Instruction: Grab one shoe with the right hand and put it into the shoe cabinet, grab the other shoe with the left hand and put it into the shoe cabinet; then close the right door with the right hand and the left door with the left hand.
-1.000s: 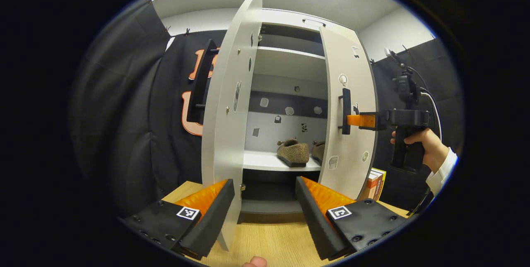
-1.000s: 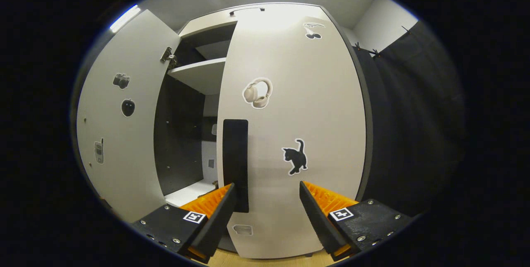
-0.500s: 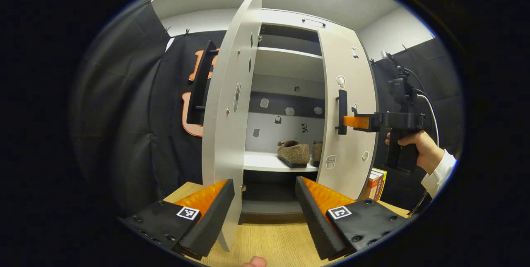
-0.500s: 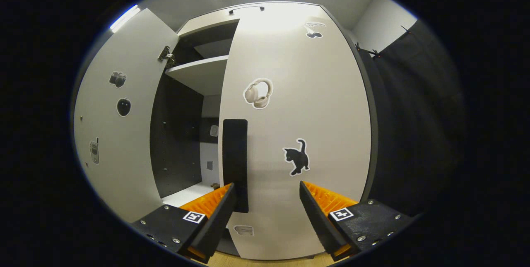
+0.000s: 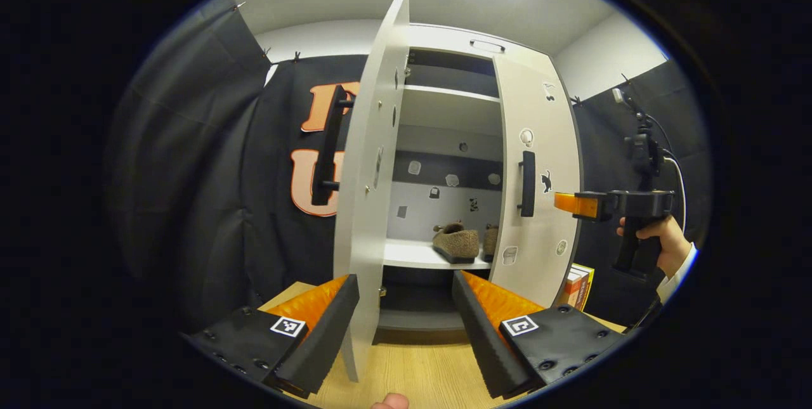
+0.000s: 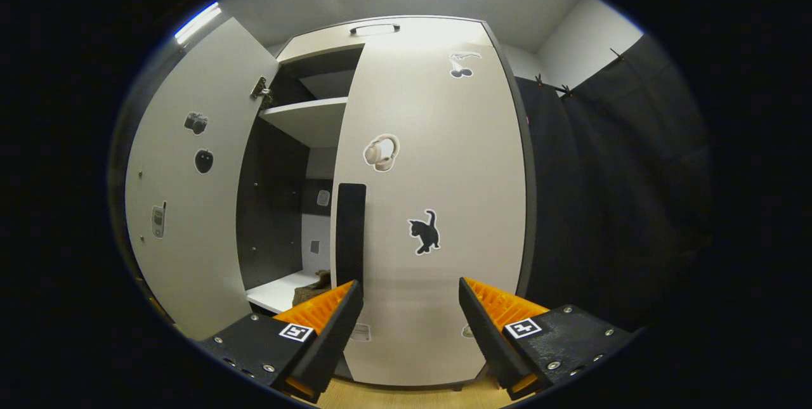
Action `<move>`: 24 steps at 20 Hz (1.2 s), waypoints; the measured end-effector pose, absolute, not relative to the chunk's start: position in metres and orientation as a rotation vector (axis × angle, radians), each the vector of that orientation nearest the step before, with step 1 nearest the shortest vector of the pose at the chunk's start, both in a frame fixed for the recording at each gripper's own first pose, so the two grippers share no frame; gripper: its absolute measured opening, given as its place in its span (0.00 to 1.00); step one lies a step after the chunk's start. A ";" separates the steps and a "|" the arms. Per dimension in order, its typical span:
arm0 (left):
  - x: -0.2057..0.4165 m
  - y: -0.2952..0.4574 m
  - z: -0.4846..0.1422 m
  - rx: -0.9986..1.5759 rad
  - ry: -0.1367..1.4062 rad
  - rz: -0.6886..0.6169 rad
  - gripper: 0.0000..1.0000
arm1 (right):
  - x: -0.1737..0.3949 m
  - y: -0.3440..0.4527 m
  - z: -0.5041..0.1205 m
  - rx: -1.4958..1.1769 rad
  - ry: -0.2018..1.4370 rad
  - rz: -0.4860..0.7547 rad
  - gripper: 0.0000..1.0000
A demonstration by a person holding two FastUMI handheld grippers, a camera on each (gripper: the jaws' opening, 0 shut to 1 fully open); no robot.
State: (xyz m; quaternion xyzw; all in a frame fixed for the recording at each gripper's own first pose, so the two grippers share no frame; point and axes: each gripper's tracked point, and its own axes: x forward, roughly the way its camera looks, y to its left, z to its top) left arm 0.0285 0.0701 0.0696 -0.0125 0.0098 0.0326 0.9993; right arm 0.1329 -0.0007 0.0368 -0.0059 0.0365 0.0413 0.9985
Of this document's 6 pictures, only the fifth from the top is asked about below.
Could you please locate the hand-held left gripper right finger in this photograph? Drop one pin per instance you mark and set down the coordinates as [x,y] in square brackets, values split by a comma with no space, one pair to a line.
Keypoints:
[485,345]

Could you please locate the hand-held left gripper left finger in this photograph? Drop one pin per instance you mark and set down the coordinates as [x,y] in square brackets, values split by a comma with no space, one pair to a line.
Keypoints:
[327,345]

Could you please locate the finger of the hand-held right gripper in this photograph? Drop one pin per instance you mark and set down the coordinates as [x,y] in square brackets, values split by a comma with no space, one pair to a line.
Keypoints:
[577,204]

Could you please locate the white cabinet door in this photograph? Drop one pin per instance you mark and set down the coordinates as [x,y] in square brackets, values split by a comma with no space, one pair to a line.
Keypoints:
[365,225]
[545,238]

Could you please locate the brown fuzzy shoe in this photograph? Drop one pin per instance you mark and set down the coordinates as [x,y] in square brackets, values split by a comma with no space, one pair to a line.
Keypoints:
[491,241]
[458,243]

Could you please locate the white shoe cabinet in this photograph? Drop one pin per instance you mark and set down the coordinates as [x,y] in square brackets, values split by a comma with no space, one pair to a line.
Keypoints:
[444,108]

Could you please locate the black backdrop cloth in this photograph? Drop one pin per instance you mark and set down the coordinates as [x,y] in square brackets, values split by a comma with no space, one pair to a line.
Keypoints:
[609,142]
[190,174]

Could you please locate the yellow book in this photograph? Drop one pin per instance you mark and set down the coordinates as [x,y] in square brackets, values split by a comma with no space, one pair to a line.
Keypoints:
[589,285]

